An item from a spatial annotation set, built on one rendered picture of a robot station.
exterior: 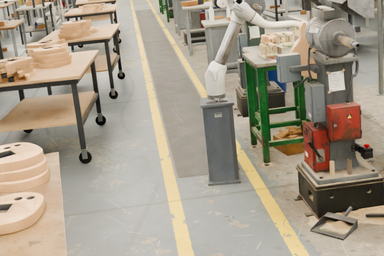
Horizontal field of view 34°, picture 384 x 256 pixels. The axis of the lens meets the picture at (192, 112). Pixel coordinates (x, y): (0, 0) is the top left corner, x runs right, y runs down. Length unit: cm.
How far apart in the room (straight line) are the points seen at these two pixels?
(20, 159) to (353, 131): 233
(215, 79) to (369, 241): 180
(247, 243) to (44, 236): 201
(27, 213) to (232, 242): 194
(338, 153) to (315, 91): 49
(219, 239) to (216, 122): 115
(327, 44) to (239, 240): 146
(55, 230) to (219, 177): 285
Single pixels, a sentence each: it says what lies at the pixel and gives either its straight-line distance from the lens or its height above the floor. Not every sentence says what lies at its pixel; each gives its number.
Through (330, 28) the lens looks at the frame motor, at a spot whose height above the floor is 132.
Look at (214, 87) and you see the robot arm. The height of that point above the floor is 83.
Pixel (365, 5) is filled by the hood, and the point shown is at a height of 148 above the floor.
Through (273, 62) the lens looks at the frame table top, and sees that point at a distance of 542.
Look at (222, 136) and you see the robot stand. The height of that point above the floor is 42.
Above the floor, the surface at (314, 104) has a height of 79.
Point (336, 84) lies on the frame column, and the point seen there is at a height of 93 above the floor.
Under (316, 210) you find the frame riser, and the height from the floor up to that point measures 6.
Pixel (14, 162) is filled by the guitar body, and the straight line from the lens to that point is 314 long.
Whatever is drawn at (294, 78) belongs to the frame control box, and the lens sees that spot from 466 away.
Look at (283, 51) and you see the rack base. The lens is 556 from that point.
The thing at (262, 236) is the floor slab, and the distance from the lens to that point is 438.
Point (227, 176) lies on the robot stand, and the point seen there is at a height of 7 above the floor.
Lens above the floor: 193
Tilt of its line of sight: 15 degrees down
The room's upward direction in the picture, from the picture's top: 6 degrees counter-clockwise
